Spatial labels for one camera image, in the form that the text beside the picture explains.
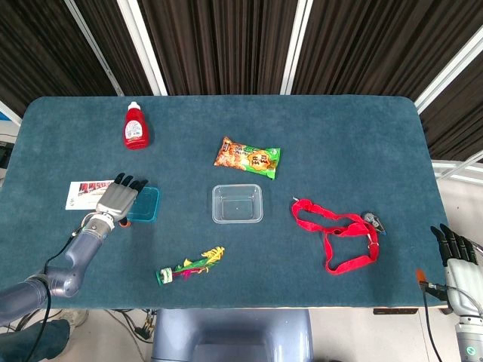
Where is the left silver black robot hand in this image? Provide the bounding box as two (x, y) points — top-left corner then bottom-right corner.
(95, 173), (149, 229)

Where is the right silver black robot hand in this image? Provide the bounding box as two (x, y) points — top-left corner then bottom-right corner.
(414, 223), (483, 318)

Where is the blue plastic lid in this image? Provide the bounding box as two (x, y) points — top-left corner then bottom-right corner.
(127, 185), (161, 223)

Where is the clear plastic container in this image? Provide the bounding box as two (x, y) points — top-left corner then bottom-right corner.
(211, 183), (263, 225)

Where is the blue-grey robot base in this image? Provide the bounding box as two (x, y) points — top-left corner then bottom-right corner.
(150, 308), (314, 362)

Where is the white red printed card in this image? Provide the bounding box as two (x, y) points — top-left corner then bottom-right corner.
(64, 180), (116, 211)

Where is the red ketchup squeeze bottle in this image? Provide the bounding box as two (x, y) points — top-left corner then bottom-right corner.
(122, 101), (153, 151)

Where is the colourful feather shuttlecock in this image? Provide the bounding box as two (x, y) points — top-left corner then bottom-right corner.
(155, 246), (226, 287)

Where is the green orange snack bag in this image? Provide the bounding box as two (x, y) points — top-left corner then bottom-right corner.
(213, 136), (281, 181)

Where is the dark teal fabric bundle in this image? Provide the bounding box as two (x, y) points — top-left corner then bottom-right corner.
(0, 319), (72, 362)

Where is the dark brown curtain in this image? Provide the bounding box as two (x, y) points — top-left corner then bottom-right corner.
(0, 0), (483, 163)

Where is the teal table cloth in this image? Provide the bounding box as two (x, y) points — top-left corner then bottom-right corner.
(0, 94), (450, 311)

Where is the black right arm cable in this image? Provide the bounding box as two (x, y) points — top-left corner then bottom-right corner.
(422, 288), (443, 362)

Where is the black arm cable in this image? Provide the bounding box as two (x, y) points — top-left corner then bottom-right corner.
(22, 225), (86, 362)
(422, 288), (443, 362)

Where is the grey metal strap buckle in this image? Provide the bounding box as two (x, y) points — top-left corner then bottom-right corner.
(361, 210), (386, 235)

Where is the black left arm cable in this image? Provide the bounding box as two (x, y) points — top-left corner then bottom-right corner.
(22, 225), (86, 362)

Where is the thin white frame post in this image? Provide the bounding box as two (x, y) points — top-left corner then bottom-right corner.
(63, 0), (125, 97)

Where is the wide white frame post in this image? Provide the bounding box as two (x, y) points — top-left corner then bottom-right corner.
(414, 22), (483, 114)
(278, 0), (315, 96)
(116, 0), (169, 97)

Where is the red fabric strap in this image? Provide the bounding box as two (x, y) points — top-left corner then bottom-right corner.
(291, 198), (380, 276)

